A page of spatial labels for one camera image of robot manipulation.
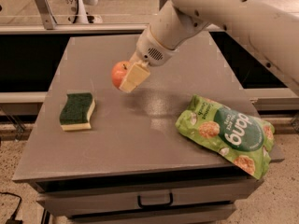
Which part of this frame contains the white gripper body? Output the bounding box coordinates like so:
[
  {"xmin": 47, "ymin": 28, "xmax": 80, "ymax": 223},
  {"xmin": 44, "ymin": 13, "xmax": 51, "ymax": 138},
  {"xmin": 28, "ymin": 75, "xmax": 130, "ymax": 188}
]
[{"xmin": 129, "ymin": 28, "xmax": 177, "ymax": 66}]

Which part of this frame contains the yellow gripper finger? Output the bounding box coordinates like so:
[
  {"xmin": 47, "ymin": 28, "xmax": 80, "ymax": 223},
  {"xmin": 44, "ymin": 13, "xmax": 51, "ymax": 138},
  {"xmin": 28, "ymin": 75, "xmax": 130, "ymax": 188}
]
[{"xmin": 120, "ymin": 63, "xmax": 150, "ymax": 92}]

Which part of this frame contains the red apple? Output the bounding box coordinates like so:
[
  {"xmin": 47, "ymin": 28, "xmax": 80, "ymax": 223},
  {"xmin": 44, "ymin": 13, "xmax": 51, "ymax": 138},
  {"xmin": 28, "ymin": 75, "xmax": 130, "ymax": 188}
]
[{"xmin": 111, "ymin": 61, "xmax": 130, "ymax": 88}]

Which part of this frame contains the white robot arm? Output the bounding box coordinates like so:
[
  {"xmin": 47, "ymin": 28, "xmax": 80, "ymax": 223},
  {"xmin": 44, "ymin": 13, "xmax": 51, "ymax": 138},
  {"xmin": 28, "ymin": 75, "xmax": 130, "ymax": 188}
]
[{"xmin": 120, "ymin": 0, "xmax": 299, "ymax": 94}]

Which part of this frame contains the green and yellow sponge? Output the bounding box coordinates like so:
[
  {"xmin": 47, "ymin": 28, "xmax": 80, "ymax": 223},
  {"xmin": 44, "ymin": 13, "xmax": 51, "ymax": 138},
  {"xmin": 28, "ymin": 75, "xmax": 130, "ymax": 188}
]
[{"xmin": 59, "ymin": 92, "xmax": 95, "ymax": 131}]

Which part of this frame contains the grey drawer cabinet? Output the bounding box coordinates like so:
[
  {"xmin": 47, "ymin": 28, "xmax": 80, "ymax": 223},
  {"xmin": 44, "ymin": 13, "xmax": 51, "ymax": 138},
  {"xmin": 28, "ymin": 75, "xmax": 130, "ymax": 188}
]
[{"xmin": 12, "ymin": 31, "xmax": 286, "ymax": 224}]

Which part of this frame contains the green dang chips bag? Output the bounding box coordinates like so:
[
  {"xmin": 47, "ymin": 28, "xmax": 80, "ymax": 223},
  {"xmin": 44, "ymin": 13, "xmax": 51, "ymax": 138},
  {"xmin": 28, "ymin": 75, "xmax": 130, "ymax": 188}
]
[{"xmin": 176, "ymin": 95, "xmax": 275, "ymax": 179}]

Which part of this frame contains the left metal rail bracket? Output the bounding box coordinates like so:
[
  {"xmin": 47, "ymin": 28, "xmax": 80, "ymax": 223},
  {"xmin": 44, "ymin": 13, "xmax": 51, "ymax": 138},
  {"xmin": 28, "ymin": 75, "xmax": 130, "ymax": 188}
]
[{"xmin": 35, "ymin": 0, "xmax": 57, "ymax": 30}]

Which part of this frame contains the black drawer handle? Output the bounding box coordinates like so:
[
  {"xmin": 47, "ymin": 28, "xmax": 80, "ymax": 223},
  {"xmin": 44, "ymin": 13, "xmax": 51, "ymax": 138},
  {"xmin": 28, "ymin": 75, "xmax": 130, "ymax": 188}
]
[{"xmin": 137, "ymin": 192, "xmax": 174, "ymax": 209}]

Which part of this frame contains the black cable on floor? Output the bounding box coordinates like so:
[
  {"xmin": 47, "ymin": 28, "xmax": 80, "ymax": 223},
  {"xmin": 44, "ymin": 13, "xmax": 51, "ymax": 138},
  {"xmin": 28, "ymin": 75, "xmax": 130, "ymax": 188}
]
[{"xmin": 0, "ymin": 191, "xmax": 24, "ymax": 224}]

